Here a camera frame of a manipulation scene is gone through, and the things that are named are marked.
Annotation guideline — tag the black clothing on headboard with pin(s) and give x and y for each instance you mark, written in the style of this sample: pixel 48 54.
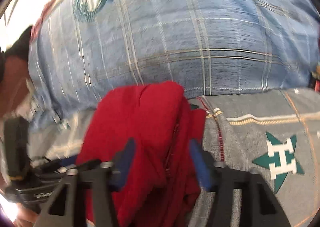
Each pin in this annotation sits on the black clothing on headboard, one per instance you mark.
pixel 20 48

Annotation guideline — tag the red garment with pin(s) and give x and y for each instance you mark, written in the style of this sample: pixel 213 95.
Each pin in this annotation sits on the red garment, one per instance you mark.
pixel 162 188

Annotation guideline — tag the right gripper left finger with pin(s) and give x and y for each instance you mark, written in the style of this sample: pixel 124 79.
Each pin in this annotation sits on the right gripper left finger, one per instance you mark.
pixel 67 205

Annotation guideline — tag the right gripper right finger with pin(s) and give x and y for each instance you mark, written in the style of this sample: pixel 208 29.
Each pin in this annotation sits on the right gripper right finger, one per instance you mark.
pixel 259 206

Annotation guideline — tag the left hand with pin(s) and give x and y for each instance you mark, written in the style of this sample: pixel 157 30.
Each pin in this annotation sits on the left hand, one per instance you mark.
pixel 25 218

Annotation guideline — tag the grey patterned bed sheet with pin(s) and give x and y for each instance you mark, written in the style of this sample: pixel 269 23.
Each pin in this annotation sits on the grey patterned bed sheet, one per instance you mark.
pixel 275 133

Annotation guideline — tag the blue plaid pillow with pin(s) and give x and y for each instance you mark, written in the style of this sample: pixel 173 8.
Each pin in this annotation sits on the blue plaid pillow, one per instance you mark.
pixel 85 48

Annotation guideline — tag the brown wooden headboard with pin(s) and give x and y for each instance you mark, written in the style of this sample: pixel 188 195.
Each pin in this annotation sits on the brown wooden headboard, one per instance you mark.
pixel 13 86

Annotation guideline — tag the maroon patterned cloth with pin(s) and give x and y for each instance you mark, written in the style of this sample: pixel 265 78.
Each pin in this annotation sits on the maroon patterned cloth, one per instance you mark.
pixel 36 27

